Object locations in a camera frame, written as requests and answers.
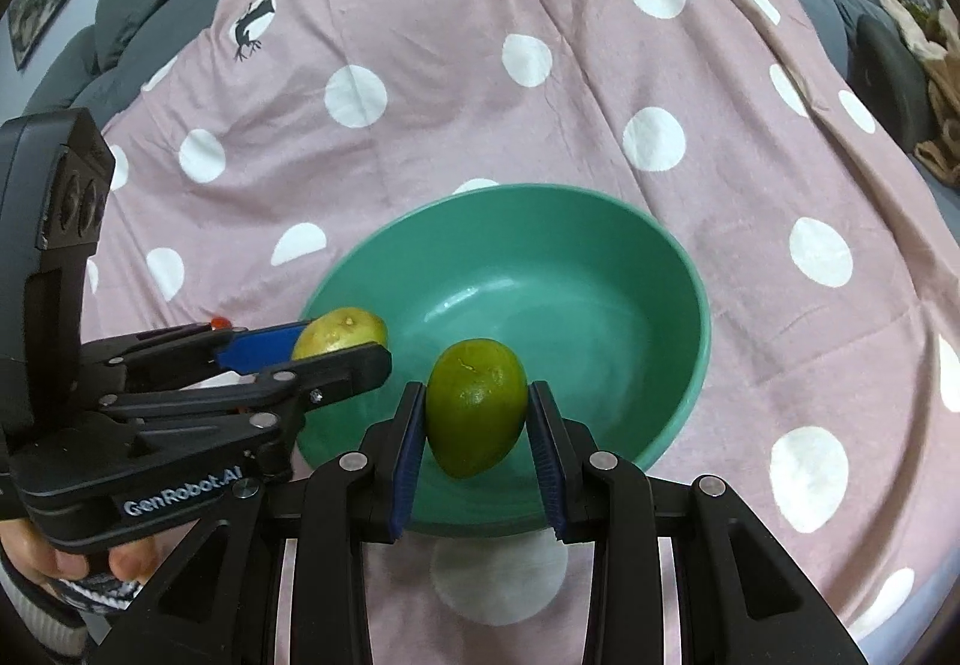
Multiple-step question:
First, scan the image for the yellow-green mango fruit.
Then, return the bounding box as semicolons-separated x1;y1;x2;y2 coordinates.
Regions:
291;307;387;361

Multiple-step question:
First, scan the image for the green lime fruit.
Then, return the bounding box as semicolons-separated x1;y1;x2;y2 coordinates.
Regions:
425;339;527;480

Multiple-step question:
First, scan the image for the red cherry tomato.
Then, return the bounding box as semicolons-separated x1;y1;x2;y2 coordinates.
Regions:
210;316;233;330

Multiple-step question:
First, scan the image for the striped sleeve forearm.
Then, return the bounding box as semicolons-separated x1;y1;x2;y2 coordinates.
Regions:
2;553;143;662

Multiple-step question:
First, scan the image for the person's left hand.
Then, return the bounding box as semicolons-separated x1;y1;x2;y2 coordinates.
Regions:
2;519;161;585

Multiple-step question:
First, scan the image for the teal green bowl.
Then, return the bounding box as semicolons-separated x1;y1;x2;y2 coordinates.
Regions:
294;182;713;538

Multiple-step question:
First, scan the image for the pink polka dot blanket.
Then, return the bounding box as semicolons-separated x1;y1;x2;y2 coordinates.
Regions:
79;0;960;665

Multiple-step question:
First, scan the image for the brown plush blanket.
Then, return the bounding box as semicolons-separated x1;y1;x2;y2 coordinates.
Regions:
880;0;958;188

